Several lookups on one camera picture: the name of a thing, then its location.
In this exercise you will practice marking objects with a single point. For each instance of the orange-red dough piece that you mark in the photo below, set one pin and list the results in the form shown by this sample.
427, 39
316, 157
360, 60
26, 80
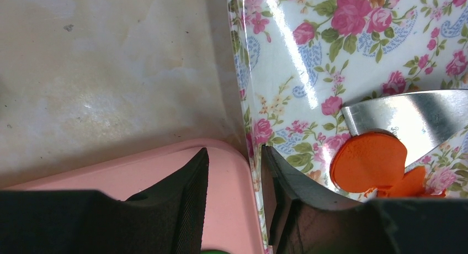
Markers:
371, 160

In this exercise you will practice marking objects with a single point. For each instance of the green dough disc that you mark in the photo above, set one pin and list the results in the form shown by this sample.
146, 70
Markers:
214, 252

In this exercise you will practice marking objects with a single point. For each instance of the floral patterned tray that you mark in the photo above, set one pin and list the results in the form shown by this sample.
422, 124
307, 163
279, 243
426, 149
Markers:
299, 61

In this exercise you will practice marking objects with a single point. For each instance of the metal scraper wooden handle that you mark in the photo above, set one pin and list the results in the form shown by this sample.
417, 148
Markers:
420, 120

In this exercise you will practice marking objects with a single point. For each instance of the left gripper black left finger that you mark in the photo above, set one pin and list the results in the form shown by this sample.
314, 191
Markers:
167, 217

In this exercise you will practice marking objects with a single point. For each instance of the pink plastic tray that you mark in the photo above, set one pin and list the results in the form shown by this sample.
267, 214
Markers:
231, 218

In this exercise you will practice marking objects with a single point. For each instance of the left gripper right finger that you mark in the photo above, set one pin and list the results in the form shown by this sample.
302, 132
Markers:
302, 216

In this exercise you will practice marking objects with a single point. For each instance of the orange dough scrap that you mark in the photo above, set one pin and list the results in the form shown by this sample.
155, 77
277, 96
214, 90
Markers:
411, 185

